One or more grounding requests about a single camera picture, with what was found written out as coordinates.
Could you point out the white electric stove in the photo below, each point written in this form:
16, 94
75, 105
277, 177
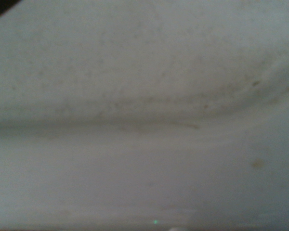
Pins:
144, 115

